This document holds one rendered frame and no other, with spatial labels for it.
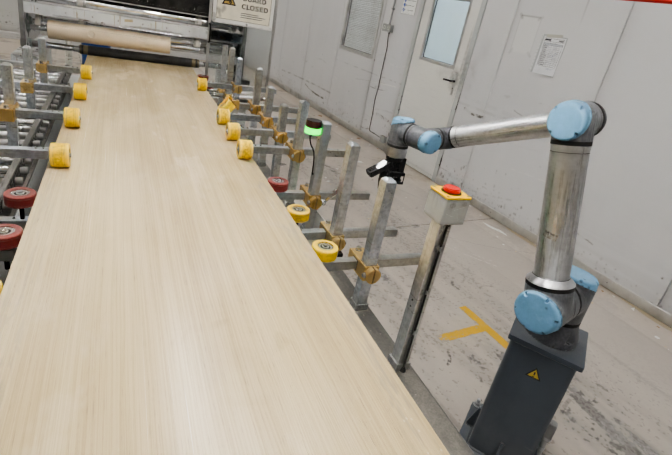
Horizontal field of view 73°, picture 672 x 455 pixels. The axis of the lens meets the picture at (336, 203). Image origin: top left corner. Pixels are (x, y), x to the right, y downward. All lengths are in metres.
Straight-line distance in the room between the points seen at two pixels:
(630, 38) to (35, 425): 3.89
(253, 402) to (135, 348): 0.26
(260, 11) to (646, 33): 2.78
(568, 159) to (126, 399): 1.28
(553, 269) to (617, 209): 2.38
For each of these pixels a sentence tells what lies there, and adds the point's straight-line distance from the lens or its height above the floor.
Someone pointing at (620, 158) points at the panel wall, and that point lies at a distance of 3.94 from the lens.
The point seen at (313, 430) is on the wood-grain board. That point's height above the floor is 0.90.
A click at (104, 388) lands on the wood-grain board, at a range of 0.93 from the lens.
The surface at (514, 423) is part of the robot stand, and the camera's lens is 2.06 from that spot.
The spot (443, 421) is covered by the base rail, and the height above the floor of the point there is 0.70.
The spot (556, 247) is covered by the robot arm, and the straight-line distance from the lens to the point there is 1.58.
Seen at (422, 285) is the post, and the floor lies 0.97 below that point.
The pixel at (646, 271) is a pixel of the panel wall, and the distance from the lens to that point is 3.91.
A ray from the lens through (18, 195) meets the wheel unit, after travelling 1.59.
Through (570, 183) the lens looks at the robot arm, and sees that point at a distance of 1.54.
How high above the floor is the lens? 1.56
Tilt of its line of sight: 23 degrees down
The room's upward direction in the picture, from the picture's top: 11 degrees clockwise
